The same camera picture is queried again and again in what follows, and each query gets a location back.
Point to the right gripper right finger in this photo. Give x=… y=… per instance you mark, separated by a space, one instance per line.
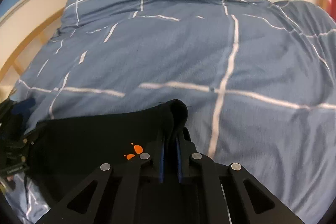
x=229 y=193

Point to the black pants orange paw logo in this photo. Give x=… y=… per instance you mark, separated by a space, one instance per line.
x=65 y=151

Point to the red storage box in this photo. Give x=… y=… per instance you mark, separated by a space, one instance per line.
x=331 y=7

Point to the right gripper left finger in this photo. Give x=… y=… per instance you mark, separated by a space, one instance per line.
x=133 y=192

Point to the blue checked duvet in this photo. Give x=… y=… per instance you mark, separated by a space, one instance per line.
x=257 y=77

